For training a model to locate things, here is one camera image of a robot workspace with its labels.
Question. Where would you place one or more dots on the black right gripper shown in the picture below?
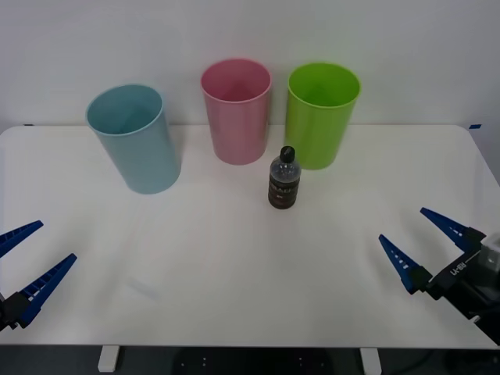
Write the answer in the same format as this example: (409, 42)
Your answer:
(455, 273)

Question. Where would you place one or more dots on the green plastic bin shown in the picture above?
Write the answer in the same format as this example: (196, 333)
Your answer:
(316, 136)

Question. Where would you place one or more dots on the pink plastic bin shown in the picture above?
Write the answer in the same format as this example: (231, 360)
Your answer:
(238, 133)

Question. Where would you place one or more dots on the pale blue plastic bin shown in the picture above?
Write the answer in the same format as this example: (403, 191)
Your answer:
(144, 164)

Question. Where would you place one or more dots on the white table leg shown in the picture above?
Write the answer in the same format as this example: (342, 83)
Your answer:
(370, 361)
(108, 358)

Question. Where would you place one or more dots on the silver and black right arm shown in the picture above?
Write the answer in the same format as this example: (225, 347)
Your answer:
(492, 254)

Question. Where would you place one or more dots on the dark bottle with black cap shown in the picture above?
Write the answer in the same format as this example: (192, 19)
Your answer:
(284, 183)

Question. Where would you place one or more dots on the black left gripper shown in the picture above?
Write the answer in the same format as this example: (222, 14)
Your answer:
(2, 316)

